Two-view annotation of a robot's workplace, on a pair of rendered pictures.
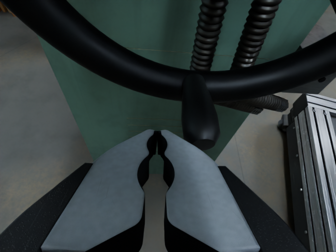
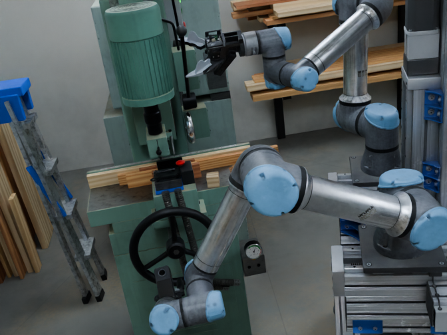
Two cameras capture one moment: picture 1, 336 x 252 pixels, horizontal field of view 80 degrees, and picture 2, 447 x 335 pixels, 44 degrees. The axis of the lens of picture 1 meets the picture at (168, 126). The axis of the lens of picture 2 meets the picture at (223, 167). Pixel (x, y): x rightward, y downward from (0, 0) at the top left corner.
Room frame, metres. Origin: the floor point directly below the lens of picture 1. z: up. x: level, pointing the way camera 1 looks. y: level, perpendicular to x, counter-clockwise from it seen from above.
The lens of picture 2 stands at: (-1.32, -0.36, 1.77)
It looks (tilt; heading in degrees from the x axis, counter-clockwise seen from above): 26 degrees down; 6
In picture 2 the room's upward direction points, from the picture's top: 8 degrees counter-clockwise
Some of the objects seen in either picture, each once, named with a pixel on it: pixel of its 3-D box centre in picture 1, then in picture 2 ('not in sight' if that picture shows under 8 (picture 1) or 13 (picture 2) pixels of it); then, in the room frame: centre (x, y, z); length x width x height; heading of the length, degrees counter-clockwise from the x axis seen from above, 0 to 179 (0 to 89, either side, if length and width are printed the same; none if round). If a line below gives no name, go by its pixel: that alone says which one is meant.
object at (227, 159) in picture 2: not in sight; (199, 165); (0.49, -0.08, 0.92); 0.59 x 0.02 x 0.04; 102
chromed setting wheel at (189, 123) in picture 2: not in sight; (189, 127); (0.62, -0.05, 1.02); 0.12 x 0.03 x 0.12; 12
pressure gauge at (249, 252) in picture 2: not in sight; (253, 250); (0.31, -0.25, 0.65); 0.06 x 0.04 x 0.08; 102
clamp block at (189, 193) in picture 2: not in sight; (175, 195); (0.29, -0.02, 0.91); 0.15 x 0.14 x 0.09; 102
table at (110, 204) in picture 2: not in sight; (175, 195); (0.37, 0.00, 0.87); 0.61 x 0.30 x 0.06; 102
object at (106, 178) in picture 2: not in sight; (170, 166); (0.49, 0.03, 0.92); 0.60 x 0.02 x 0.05; 102
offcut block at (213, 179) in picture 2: not in sight; (213, 179); (0.37, -0.14, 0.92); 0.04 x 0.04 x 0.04; 2
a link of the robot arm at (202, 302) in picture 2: not in sight; (202, 304); (-0.17, -0.13, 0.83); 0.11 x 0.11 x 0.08; 10
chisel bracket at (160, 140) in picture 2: not in sight; (158, 142); (0.49, 0.05, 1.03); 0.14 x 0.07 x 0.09; 12
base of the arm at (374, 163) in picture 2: not in sight; (382, 155); (0.54, -0.74, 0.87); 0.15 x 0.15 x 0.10
